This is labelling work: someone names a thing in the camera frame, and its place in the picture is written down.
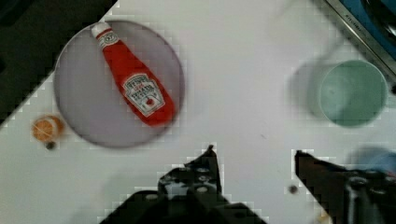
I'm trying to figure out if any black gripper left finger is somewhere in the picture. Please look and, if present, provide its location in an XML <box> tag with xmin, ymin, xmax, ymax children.
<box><xmin>100</xmin><ymin>146</ymin><xmax>267</xmax><ymax>224</ymax></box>

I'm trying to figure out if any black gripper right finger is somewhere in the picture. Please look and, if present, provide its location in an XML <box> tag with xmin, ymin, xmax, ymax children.
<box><xmin>294</xmin><ymin>150</ymin><xmax>396</xmax><ymax>224</ymax></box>

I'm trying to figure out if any light green cup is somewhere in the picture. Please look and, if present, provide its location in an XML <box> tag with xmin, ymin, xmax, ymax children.
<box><xmin>306</xmin><ymin>60</ymin><xmax>389</xmax><ymax>128</ymax></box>

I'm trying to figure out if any red ketchup bottle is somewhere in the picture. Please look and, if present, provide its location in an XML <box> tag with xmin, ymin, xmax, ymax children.
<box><xmin>91</xmin><ymin>22</ymin><xmax>176</xmax><ymax>126</ymax></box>

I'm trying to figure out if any grey round plate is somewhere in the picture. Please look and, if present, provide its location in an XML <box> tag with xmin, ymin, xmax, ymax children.
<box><xmin>53</xmin><ymin>21</ymin><xmax>185</xmax><ymax>148</ymax></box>

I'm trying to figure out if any orange slice toy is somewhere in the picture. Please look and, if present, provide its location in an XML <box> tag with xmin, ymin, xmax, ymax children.
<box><xmin>31</xmin><ymin>115</ymin><xmax>64</xmax><ymax>143</ymax></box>

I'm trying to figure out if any silver toaster oven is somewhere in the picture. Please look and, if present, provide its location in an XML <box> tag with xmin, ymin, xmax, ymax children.
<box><xmin>311</xmin><ymin>0</ymin><xmax>395</xmax><ymax>81</ymax></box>

